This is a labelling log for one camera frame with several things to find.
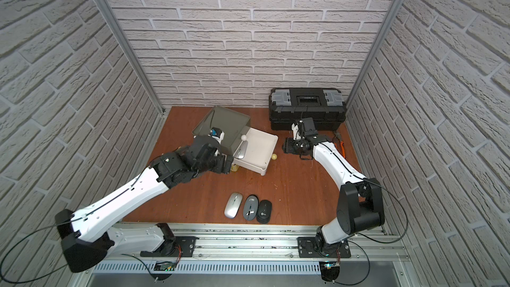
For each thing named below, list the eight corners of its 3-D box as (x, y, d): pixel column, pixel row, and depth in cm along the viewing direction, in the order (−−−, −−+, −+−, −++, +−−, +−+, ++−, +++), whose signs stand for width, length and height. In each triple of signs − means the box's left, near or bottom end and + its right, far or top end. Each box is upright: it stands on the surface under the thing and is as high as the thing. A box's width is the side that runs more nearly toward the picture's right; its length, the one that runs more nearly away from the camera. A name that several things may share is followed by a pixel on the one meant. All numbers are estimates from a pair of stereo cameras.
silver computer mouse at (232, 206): (222, 216, 83) (222, 214, 82) (232, 192, 90) (232, 190, 88) (234, 220, 82) (234, 218, 81) (243, 195, 89) (243, 194, 87)
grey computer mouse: (243, 220, 82) (242, 219, 80) (244, 196, 89) (244, 194, 86) (258, 220, 82) (258, 219, 80) (258, 196, 89) (258, 194, 86)
